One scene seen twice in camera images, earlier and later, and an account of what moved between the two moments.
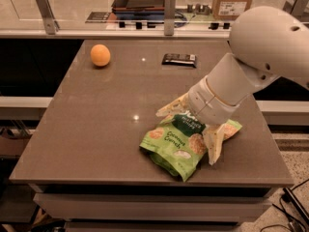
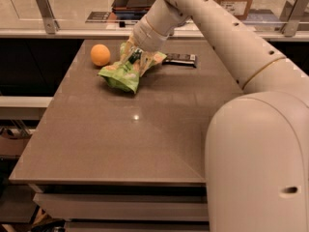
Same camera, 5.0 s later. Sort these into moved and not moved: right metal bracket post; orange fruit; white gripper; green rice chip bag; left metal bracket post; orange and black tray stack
Moved: green rice chip bag; white gripper
Not moved: orange and black tray stack; orange fruit; left metal bracket post; right metal bracket post
